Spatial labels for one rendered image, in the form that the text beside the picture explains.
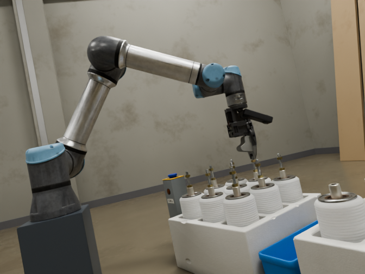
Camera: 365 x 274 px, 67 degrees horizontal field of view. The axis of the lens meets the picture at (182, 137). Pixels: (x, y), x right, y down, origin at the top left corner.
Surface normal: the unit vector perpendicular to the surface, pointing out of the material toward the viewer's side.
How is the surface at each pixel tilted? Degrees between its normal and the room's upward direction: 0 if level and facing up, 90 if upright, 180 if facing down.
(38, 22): 90
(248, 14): 90
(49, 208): 73
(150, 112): 90
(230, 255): 90
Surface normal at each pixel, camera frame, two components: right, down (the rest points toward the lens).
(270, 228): 0.56, -0.16
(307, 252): -0.84, 0.15
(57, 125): 0.21, -0.09
